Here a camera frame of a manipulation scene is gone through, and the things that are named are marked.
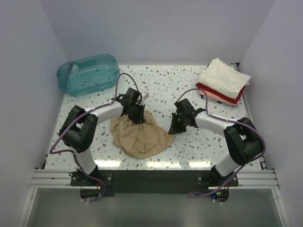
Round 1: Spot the cream folded t shirt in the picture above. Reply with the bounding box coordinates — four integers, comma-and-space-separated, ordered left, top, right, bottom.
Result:
198, 58, 251, 98

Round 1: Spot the red folded t shirt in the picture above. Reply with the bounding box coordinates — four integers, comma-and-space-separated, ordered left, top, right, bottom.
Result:
196, 83, 246, 99

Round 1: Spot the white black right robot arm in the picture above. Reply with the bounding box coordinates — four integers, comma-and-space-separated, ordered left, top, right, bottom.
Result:
169, 99, 265, 186

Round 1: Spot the aluminium front rail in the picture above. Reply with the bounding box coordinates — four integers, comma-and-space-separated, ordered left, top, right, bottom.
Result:
30, 169, 279, 189

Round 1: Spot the beige t shirt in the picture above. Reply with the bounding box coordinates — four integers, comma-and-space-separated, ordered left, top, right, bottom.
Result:
110, 111, 175, 159

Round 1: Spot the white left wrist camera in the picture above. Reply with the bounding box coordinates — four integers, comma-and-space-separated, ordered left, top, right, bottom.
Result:
139, 92, 149, 105

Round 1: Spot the teal transparent plastic bin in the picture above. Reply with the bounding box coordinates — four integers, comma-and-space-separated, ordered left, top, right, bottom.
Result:
57, 54, 120, 97

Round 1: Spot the pink folded t shirt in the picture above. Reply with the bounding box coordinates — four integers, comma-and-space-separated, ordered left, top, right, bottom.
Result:
205, 90, 241, 106

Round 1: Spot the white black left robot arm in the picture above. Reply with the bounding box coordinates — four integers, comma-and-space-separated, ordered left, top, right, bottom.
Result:
59, 88, 149, 189

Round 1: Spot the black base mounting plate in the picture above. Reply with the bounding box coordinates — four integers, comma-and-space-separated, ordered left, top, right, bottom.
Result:
77, 170, 239, 200

